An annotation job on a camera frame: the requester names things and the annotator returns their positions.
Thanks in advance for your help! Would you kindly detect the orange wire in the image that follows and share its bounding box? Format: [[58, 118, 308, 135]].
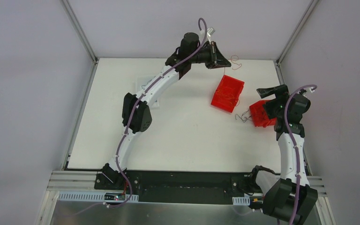
[[223, 54, 243, 76], [216, 83, 241, 106]]

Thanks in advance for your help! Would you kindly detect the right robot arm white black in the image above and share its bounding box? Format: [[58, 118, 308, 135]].
[[247, 84, 318, 225]]

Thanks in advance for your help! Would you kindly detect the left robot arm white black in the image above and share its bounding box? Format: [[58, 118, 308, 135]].
[[102, 32, 231, 190]]

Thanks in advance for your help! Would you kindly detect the near red plastic bin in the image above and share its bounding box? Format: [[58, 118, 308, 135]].
[[249, 100, 276, 128]]

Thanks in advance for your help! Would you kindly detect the red plastic bin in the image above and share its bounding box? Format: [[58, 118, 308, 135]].
[[211, 75, 245, 113], [249, 100, 276, 128]]

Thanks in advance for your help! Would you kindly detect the far red plastic bin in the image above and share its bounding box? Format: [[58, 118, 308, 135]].
[[211, 75, 245, 113]]

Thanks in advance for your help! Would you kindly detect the white plastic tray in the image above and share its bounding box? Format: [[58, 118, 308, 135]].
[[135, 76, 160, 109]]

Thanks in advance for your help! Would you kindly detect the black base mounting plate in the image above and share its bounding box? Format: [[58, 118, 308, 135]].
[[94, 168, 262, 205]]

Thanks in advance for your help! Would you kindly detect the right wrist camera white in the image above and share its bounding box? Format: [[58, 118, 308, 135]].
[[299, 87, 317, 97]]

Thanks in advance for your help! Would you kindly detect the right white slotted cable duct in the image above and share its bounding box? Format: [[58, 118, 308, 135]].
[[232, 196, 250, 206]]

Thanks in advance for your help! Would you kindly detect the white slotted cable duct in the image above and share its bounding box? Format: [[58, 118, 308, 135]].
[[232, 196, 250, 206], [58, 191, 139, 203]]

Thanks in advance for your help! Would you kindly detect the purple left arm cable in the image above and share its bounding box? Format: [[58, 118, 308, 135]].
[[114, 17, 209, 187]]

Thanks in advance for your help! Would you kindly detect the aluminium frame rail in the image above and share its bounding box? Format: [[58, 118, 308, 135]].
[[47, 171, 97, 191]]

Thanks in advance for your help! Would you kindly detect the left white slotted cable duct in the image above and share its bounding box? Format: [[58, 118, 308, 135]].
[[58, 191, 139, 203]]

